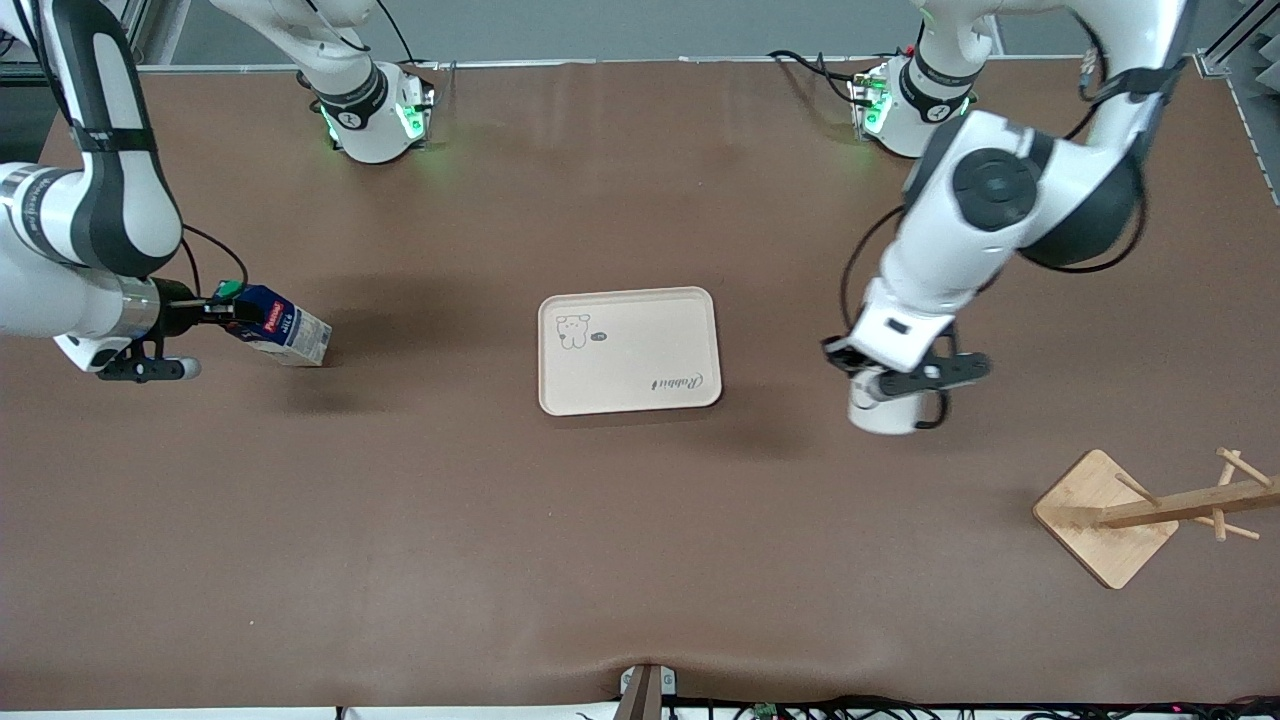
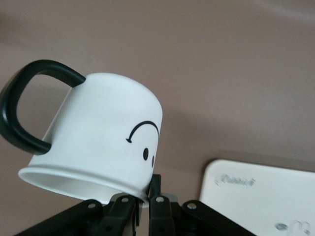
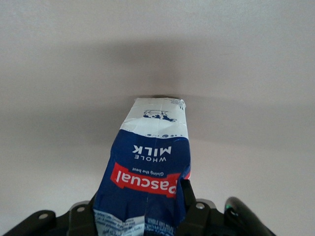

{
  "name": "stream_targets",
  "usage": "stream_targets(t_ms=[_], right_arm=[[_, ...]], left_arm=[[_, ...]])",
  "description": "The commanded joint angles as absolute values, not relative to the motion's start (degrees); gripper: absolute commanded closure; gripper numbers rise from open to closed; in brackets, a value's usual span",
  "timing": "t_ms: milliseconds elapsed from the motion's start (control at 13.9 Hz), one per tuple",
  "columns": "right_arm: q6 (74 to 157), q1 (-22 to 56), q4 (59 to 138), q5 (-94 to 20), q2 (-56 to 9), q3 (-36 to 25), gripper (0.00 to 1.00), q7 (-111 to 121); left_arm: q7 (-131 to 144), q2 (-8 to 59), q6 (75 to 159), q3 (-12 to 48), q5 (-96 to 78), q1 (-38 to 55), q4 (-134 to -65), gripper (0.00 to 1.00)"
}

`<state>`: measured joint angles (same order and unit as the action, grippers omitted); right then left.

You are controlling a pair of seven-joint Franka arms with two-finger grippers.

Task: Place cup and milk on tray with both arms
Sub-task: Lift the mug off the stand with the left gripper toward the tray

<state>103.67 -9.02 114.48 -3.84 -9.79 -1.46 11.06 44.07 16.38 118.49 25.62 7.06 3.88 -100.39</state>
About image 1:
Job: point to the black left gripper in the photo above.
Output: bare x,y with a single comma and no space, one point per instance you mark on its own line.
848,358

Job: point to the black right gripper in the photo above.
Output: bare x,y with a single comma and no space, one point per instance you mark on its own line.
178,306

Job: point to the blue white milk carton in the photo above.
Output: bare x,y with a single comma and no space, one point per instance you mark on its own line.
295,335

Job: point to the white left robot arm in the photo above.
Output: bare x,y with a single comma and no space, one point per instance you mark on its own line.
960,240

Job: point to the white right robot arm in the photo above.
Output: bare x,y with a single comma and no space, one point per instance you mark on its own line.
60,290

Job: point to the cream rectangular tray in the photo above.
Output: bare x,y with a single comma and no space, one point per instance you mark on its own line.
630,350

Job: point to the left gripper black side rod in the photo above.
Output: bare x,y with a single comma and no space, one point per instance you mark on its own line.
940,373

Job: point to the gripper black side rod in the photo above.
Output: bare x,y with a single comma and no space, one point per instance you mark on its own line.
145,369
940,373

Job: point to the right gripper black side rod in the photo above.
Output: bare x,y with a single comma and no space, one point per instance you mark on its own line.
145,369

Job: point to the wooden mug stand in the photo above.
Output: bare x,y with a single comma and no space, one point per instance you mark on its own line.
1100,520

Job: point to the small green circuit board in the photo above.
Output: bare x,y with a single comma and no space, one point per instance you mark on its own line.
767,712

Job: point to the silver table edge strip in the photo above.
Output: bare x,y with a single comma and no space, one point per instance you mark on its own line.
600,62

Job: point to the aluminium frame corner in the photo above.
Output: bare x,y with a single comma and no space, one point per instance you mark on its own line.
1215,62
150,30

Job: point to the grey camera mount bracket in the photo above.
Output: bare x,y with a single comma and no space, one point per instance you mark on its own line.
640,695

